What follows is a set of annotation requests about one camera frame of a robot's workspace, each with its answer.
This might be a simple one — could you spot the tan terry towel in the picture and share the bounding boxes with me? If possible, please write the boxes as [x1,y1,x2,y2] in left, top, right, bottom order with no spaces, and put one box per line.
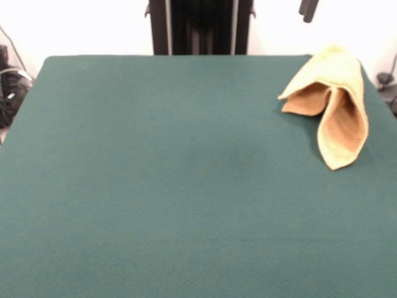
[277,43,370,171]

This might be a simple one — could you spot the dark green table cloth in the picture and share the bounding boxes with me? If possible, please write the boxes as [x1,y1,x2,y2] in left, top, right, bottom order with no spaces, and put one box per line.
[0,55,397,298]

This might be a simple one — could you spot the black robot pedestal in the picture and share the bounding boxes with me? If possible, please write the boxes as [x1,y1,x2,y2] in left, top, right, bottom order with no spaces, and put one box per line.
[144,0,257,56]

